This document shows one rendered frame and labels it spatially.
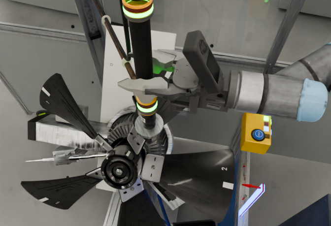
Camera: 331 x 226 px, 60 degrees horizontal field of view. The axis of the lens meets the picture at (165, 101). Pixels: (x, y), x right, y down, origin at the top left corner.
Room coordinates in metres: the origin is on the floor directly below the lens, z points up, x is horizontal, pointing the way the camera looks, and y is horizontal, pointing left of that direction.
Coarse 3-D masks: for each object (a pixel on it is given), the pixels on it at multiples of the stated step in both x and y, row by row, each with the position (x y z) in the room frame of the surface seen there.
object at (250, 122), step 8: (248, 120) 0.59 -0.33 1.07; (256, 120) 0.59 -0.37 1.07; (264, 120) 0.59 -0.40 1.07; (248, 128) 0.55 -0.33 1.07; (256, 128) 0.55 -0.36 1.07; (248, 136) 0.52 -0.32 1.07; (264, 136) 0.52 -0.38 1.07; (240, 144) 0.52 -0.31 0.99; (248, 144) 0.50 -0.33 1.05; (256, 144) 0.49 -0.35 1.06; (264, 144) 0.49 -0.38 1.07; (256, 152) 0.49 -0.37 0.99; (264, 152) 0.48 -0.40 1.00
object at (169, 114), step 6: (162, 72) 0.55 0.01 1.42; (168, 78) 0.52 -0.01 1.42; (162, 102) 0.47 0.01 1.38; (168, 102) 0.46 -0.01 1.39; (162, 108) 0.45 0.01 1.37; (168, 108) 0.45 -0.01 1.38; (180, 108) 0.44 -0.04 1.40; (162, 114) 0.44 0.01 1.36; (168, 114) 0.43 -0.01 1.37; (174, 114) 0.43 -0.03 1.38; (168, 120) 0.42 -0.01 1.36; (144, 138) 0.40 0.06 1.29
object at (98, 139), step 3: (96, 138) 0.43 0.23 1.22; (99, 138) 0.41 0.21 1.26; (99, 141) 0.43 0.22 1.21; (102, 141) 0.41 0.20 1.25; (105, 141) 0.40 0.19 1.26; (105, 144) 0.40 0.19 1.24; (108, 144) 0.39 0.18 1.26; (105, 147) 0.41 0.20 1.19; (108, 147) 0.40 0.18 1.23; (111, 147) 0.39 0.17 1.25; (108, 150) 0.40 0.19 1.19
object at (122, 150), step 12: (120, 144) 0.43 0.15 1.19; (144, 144) 0.43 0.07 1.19; (108, 156) 0.35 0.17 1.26; (120, 156) 0.35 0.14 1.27; (132, 156) 0.36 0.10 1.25; (144, 156) 0.39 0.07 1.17; (108, 168) 0.33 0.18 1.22; (120, 168) 0.33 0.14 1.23; (132, 168) 0.32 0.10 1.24; (108, 180) 0.30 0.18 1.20; (120, 180) 0.30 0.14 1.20; (132, 180) 0.30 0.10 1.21
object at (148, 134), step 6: (132, 96) 0.38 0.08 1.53; (138, 114) 0.37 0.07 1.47; (156, 114) 0.37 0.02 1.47; (138, 120) 0.36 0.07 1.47; (156, 120) 0.36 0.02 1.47; (162, 120) 0.36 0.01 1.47; (138, 126) 0.34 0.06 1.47; (156, 126) 0.34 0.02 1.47; (162, 126) 0.34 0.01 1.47; (138, 132) 0.32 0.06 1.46; (144, 132) 0.32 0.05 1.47; (150, 132) 0.32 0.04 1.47; (156, 132) 0.32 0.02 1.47; (150, 138) 0.31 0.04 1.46
